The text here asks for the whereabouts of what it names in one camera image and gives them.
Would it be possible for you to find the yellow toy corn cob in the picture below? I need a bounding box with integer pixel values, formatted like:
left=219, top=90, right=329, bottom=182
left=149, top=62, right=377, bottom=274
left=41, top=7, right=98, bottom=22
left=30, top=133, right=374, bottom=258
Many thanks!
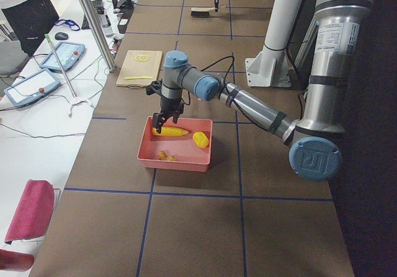
left=152, top=126, right=189, bottom=136

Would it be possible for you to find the wooden hand brush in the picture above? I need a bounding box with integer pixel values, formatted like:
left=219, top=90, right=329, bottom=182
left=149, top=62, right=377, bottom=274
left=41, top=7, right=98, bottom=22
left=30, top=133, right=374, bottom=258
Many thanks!
left=190, top=7, right=216, bottom=18

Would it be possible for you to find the tan toy ginger root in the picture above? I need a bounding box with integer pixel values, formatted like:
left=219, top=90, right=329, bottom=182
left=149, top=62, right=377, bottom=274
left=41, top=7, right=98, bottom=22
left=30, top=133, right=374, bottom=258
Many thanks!
left=158, top=151, right=177, bottom=162

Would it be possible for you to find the yellow toy potato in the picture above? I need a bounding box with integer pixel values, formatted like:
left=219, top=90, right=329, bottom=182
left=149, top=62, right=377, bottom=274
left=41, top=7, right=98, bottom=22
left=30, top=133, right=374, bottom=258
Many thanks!
left=192, top=131, right=210, bottom=149

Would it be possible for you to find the pink plastic bin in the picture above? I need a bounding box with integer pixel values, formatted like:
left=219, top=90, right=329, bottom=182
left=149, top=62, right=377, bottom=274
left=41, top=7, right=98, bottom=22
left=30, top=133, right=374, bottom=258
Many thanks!
left=137, top=116, right=213, bottom=172

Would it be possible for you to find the bamboo cutting board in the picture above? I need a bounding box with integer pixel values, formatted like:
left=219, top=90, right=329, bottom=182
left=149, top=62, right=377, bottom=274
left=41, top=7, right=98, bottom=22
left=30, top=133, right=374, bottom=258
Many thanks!
left=116, top=50, right=163, bottom=87

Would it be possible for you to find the yellow plastic knife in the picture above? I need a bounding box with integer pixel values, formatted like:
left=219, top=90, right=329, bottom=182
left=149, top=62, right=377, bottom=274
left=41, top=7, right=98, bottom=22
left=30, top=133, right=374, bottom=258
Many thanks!
left=124, top=76, right=153, bottom=81

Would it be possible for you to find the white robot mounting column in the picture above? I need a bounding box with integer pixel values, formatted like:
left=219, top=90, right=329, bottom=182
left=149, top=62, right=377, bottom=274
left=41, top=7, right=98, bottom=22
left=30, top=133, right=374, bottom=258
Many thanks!
left=245, top=0, right=302, bottom=87

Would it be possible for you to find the metal rod with stand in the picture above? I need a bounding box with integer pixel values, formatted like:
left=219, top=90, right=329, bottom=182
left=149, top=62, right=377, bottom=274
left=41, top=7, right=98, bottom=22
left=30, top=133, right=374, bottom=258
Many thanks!
left=44, top=34, right=94, bottom=118

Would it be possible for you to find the clear water bottle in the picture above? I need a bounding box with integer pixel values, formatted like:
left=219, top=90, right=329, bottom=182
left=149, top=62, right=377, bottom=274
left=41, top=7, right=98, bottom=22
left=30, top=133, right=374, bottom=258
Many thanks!
left=99, top=14, right=114, bottom=37

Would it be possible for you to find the far teach pendant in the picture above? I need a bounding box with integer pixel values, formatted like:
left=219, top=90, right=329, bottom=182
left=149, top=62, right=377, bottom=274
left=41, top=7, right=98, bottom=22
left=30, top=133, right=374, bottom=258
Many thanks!
left=39, top=41, right=86, bottom=73

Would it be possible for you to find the teach pendant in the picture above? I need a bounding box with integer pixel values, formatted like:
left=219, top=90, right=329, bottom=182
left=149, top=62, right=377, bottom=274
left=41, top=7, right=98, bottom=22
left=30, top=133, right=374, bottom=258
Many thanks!
left=4, top=68, right=61, bottom=107
left=39, top=41, right=86, bottom=73

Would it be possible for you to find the near teach pendant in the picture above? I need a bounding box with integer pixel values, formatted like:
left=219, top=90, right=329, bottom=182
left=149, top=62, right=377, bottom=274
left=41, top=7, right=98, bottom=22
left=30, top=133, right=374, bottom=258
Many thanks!
left=4, top=68, right=61, bottom=107

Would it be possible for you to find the black computer mouse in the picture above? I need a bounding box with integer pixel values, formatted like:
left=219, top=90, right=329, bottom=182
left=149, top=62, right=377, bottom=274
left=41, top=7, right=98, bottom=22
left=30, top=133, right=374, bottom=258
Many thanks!
left=55, top=32, right=69, bottom=40

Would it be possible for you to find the magenta cloth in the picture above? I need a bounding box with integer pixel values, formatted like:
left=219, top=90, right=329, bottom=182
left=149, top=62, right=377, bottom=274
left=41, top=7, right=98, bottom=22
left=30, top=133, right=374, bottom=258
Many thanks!
left=4, top=180, right=55, bottom=244

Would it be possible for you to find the person in black trousers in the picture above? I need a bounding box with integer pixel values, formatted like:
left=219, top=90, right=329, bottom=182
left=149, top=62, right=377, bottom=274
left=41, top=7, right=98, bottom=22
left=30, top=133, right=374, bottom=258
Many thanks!
left=1, top=0, right=59, bottom=56

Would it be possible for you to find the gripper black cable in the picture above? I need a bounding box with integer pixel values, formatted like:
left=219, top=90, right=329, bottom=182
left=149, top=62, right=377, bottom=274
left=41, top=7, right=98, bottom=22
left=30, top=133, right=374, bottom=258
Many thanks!
left=182, top=55, right=235, bottom=105

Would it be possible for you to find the aluminium frame post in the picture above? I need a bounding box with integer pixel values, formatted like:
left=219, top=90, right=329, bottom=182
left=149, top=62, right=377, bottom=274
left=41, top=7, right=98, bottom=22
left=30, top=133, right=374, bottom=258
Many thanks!
left=79, top=0, right=116, bottom=73

